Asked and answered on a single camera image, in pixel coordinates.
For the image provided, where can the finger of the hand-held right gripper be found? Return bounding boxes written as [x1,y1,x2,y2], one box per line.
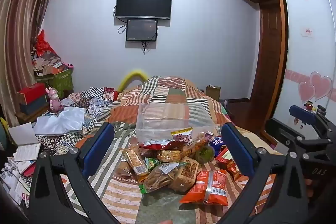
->
[289,105,328,135]
[265,118,302,155]

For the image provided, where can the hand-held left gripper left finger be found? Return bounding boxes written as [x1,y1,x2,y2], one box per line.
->
[28,122,121,224]

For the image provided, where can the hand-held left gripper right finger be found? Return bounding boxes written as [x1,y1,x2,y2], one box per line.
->
[221,122,309,224]

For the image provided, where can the red yellow snack packet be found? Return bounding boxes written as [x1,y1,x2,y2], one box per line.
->
[215,147,244,182]

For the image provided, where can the blue biscuit packet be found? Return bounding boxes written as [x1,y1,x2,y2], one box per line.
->
[210,136,228,157]

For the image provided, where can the green jelly cup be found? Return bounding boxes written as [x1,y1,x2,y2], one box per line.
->
[196,146,215,164]

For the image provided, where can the yellow white snack packet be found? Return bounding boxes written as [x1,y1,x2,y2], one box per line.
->
[171,127,194,145]

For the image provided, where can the red white snack packet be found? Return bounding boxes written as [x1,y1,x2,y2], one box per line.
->
[142,140,185,152]

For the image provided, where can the square cracker packet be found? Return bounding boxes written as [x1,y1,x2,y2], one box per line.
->
[157,150,181,163]

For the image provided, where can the clear plastic container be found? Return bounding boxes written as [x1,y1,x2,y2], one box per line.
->
[135,103,216,144]

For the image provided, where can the pink heart stickers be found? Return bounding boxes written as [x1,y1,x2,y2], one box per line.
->
[298,71,333,102]

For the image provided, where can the brown label biscuit packet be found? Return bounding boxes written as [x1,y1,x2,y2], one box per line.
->
[120,148,149,183]

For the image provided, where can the checkered patchwork blanket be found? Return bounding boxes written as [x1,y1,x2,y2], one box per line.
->
[37,86,118,156]

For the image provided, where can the orange chip packet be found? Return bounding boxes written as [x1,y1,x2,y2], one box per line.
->
[179,169,229,207]

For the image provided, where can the white cloth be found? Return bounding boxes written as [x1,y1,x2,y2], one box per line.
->
[34,106,87,136]

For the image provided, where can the green snack packet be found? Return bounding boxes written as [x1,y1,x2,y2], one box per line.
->
[144,157,160,171]

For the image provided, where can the brown cake packet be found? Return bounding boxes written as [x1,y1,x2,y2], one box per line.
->
[169,156,199,191]

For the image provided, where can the white sliding wardrobe door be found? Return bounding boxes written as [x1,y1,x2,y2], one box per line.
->
[272,0,336,136]

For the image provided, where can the small cardboard box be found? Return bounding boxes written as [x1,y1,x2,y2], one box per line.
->
[205,85,221,102]

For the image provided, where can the pink toy figure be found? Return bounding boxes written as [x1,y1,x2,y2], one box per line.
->
[45,87,63,113]

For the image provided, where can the wooden door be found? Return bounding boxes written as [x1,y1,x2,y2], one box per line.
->
[248,0,289,136]

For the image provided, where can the clear bag of fried sticks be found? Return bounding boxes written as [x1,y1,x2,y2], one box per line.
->
[142,162,184,193]

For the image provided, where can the green storage box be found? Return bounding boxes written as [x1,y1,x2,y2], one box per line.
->
[37,69,74,99]

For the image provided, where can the dark grey box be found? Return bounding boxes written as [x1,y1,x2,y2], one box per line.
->
[20,97,49,116]

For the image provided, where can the white notebook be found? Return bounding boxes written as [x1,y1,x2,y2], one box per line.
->
[8,123,40,147]

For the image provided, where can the striped patchwork quilt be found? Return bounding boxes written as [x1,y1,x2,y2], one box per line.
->
[60,76,279,224]

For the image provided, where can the red box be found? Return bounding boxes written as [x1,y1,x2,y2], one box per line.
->
[17,83,46,105]

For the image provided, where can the pile of papers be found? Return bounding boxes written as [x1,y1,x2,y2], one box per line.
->
[0,144,42,210]

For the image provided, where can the pile of clothes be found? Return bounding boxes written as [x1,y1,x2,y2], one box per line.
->
[31,49,70,77]

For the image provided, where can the red plastic bag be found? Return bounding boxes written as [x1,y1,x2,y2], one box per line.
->
[35,29,57,57]

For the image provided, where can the brown striped curtain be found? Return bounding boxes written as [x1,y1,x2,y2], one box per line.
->
[0,0,62,127]

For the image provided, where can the small black wall screen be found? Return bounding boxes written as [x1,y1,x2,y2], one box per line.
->
[126,19,159,41]

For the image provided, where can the black wall television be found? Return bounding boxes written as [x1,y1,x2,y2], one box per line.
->
[115,0,173,20]

